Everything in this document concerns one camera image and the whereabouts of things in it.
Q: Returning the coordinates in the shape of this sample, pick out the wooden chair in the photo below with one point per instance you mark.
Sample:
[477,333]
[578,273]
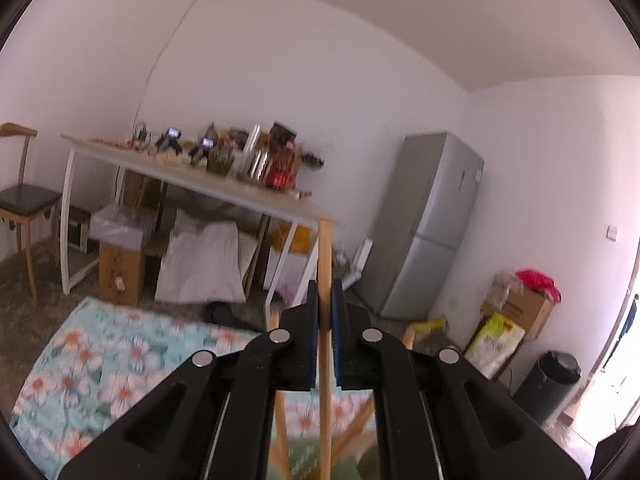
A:
[25,197]

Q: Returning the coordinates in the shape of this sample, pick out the dark green jar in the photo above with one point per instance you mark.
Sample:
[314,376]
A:
[220,162]

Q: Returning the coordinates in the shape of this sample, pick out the white sack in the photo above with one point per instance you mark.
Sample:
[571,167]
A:
[205,260]

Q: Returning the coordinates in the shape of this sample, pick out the grey refrigerator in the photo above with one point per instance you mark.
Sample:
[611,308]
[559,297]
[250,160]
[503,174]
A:
[425,220]

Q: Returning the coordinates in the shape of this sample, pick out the small white stool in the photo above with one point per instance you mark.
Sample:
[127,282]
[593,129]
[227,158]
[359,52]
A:
[80,230]

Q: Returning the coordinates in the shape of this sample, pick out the red bottle pack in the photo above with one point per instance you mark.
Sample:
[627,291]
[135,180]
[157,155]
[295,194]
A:
[281,170]

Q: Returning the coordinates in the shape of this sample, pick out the yellow white bag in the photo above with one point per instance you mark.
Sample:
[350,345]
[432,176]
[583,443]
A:
[495,345]

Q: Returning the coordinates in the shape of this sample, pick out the large cardboard box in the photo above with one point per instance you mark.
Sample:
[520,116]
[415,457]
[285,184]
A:
[520,312]

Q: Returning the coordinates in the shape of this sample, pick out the black trash bin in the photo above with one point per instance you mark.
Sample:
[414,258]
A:
[547,390]

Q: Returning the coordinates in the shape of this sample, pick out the clear plastic box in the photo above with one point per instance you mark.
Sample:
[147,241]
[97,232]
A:
[122,227]

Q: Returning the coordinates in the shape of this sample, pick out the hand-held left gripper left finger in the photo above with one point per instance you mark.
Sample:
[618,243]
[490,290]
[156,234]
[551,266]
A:
[312,350]

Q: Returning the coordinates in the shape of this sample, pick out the white table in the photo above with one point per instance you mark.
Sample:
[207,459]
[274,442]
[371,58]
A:
[240,192]

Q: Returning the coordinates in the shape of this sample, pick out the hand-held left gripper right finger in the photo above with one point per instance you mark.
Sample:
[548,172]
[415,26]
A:
[337,350]

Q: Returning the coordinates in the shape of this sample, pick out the wall socket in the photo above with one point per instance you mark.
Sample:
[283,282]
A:
[612,233]

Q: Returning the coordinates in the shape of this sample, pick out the metal cups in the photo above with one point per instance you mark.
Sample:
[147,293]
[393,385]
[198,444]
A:
[255,167]

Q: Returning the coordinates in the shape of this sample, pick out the black device with screen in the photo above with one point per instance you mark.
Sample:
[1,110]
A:
[201,149]
[170,140]

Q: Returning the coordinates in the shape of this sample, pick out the floral blue blanket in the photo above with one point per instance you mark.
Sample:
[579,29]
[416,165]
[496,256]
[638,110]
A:
[100,360]

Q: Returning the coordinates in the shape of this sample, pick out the pink cloth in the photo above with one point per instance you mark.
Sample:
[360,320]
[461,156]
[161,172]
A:
[537,282]

